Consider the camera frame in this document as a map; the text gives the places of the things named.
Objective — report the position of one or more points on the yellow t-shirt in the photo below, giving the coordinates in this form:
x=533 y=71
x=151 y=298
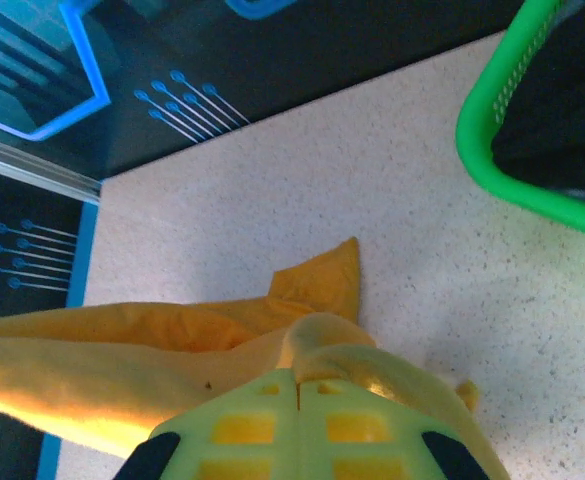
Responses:
x=122 y=360

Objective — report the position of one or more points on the dark clothes pile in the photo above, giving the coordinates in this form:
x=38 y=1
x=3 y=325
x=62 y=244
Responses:
x=562 y=100

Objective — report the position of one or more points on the green plastic basket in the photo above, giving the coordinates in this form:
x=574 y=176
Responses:
x=477 y=150

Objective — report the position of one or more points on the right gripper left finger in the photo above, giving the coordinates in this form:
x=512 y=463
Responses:
x=232 y=440

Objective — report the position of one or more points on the aluminium frame post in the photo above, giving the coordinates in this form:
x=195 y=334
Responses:
x=32 y=172

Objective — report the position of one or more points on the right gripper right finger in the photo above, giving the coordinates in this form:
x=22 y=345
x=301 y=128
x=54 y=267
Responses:
x=362 y=445

